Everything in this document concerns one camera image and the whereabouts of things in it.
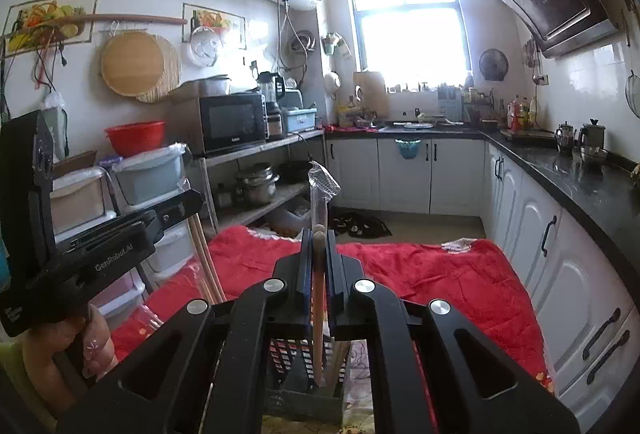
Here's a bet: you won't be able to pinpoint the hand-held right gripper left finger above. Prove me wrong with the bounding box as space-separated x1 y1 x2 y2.
55 228 321 434

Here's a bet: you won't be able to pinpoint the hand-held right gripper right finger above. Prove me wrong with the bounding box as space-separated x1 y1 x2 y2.
325 230 581 434

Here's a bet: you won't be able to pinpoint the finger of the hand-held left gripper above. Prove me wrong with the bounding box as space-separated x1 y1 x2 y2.
117 189 205 235

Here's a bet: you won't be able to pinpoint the wooden chopstick pair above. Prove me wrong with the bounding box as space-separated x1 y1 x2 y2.
306 160 342 390
186 209 227 305

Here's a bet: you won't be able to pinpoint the dark green utensil basket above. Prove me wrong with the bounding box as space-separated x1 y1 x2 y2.
262 336 351 425

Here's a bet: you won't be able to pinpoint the person's left hand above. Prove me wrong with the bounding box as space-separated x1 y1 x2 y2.
22 304 118 415

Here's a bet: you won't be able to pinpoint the red plastic basin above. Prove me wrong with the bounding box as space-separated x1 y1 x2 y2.
105 121 167 158

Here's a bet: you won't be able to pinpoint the dark floor cloth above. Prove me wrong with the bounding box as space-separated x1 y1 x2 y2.
332 212 393 239

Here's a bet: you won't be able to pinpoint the steel pot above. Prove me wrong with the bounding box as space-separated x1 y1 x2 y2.
234 164 281 205

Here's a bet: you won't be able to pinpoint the black microwave oven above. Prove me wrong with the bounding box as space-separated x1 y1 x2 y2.
172 92 268 155

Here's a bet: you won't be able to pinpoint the metal shelf table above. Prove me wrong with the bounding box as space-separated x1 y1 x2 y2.
197 129 328 235

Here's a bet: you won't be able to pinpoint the red floral blanket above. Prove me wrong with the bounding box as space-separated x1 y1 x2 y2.
107 225 556 434

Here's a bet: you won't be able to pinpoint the round woven mat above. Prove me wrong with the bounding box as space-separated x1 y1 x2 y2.
136 35 182 104

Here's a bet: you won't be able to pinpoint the black blender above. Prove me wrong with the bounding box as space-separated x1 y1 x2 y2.
256 71 287 139

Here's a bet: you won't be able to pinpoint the round bamboo board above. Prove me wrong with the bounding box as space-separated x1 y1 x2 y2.
101 32 166 97

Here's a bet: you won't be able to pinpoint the blue-grey plastic box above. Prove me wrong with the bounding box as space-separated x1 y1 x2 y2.
281 108 318 135

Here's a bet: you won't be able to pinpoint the white plastic hanging cover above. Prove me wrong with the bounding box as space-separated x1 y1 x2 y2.
189 26 225 68

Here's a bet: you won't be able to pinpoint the blue hanging bin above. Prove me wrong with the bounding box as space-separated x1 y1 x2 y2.
395 139 422 161

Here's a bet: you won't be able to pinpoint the long wooden rolling pin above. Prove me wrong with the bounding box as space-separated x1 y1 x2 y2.
2 14 188 39

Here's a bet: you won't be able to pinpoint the white base cabinets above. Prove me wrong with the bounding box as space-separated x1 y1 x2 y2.
325 136 640 430

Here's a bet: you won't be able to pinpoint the white round hanging container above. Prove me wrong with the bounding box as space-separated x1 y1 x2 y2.
324 71 343 102

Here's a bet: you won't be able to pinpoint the cream cutting board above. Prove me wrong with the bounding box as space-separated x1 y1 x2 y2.
352 71 387 112

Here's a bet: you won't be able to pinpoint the blue knife block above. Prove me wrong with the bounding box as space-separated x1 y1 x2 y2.
436 86 465 119

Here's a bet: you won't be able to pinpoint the cluster of condiment bottles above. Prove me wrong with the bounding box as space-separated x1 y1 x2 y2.
506 94 538 132

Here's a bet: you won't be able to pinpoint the black countertop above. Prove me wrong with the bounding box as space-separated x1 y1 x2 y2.
325 121 640 279

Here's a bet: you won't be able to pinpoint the kitchen window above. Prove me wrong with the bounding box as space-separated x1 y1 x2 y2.
344 0 473 87

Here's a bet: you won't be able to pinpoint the steel teapot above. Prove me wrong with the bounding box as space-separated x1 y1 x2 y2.
555 121 578 155

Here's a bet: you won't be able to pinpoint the dark kettle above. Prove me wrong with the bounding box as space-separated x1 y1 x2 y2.
577 119 610 165

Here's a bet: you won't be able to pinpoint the small hanging kitchen tools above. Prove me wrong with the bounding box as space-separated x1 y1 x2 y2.
522 36 543 69

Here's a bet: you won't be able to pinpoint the small fruit wall poster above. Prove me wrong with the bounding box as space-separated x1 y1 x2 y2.
181 2 247 50

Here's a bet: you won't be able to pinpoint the large fruit wall poster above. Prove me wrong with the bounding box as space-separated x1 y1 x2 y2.
4 0 98 57

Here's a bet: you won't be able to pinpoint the round black wall fan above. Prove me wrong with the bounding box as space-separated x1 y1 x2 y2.
479 48 509 81

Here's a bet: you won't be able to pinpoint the wire strainer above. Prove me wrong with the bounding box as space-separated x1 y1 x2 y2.
625 70 640 119

